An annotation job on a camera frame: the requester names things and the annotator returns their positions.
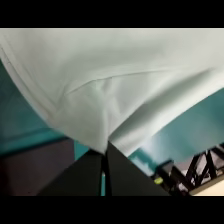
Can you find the pale green T-shirt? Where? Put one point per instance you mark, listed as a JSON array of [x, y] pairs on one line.
[[110, 80]]

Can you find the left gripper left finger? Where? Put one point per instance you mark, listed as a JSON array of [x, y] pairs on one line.
[[83, 178]]

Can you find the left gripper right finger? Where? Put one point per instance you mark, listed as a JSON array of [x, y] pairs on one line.
[[128, 178]]

